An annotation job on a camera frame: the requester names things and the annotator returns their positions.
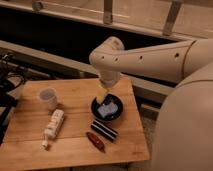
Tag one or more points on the black equipment with cables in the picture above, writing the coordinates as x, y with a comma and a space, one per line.
10, 80

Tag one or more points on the metal railing frame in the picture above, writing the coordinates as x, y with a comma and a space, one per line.
175, 19

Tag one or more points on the black white striped box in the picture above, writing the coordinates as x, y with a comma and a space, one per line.
104, 130

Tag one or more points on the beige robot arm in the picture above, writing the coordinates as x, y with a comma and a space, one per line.
184, 130

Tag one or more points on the beige cylindrical gripper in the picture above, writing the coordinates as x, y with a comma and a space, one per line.
107, 79

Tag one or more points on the white plastic cup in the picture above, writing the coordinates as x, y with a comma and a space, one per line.
49, 98

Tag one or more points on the black round bowl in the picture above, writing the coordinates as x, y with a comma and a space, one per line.
110, 98

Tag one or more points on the pale blue sponge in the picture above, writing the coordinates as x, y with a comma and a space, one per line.
106, 110

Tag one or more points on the reddish brown oblong object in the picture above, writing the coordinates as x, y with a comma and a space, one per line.
96, 141

